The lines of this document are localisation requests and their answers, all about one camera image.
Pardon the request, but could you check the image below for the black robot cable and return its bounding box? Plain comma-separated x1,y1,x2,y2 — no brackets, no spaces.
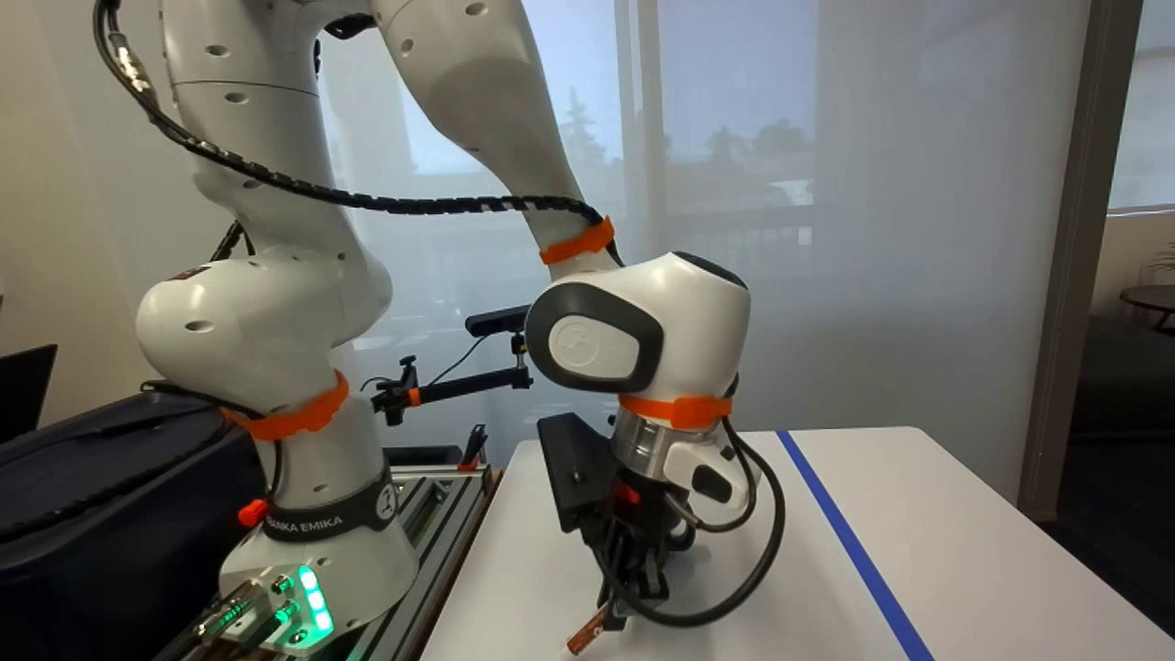
90,0,789,630

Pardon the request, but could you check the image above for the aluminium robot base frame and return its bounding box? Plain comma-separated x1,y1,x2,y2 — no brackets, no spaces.
158,446,502,661

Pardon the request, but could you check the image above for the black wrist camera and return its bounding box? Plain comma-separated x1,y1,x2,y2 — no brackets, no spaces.
536,412,618,531

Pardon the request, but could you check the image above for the red and white marker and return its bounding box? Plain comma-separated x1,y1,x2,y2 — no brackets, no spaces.
567,610,629,654

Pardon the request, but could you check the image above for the blue tape line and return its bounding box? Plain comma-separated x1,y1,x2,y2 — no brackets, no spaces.
775,430,932,661

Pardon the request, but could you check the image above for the round side table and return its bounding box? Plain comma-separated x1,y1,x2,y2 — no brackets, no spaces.
1119,286,1175,335

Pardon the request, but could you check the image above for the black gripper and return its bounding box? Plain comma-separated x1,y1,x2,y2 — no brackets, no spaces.
599,483,693,603

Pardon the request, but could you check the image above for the black case beside robot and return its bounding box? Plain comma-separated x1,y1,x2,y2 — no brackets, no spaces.
0,398,265,661

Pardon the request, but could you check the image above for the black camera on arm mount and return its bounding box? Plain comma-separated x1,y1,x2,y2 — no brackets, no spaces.
369,300,543,430

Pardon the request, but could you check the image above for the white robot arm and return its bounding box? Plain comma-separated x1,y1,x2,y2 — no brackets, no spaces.
137,0,751,654

